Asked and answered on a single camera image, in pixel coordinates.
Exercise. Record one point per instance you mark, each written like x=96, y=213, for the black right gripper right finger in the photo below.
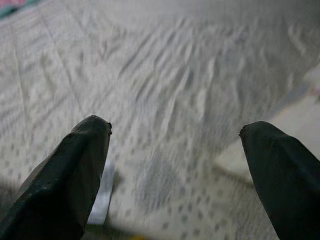
x=287, y=187

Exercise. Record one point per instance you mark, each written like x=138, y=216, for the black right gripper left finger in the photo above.
x=57, y=187

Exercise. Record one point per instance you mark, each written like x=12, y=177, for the white quilted mattress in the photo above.
x=162, y=87

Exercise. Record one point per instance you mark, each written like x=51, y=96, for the teal colourful patterned mat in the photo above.
x=10, y=5

